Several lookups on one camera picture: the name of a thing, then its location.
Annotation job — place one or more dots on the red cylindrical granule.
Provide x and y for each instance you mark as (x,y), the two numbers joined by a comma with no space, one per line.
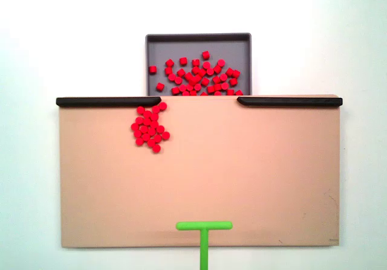
(172,77)
(151,130)
(217,69)
(233,81)
(135,127)
(216,79)
(156,109)
(189,76)
(206,55)
(175,90)
(196,78)
(195,70)
(146,121)
(152,69)
(165,135)
(230,92)
(193,93)
(154,116)
(151,143)
(139,141)
(139,120)
(182,87)
(210,72)
(178,80)
(181,72)
(186,93)
(204,94)
(229,72)
(225,86)
(217,87)
(217,94)
(206,66)
(160,86)
(190,87)
(197,87)
(147,114)
(223,77)
(210,89)
(236,73)
(221,63)
(156,148)
(205,81)
(153,124)
(239,93)
(160,129)
(138,133)
(146,136)
(202,72)
(169,63)
(183,61)
(196,62)
(162,105)
(140,110)
(143,128)
(168,71)
(157,138)

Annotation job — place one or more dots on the grey shallow tray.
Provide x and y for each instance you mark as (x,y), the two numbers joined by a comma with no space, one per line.
(169,46)

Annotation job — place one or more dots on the beige flat board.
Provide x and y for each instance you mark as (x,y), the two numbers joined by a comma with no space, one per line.
(211,167)

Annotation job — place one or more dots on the black guide rail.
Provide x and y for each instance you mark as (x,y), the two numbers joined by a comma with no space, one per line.
(106,101)
(290,101)

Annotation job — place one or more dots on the green T-shaped pusher tool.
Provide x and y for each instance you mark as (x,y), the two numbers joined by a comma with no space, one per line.
(204,246)

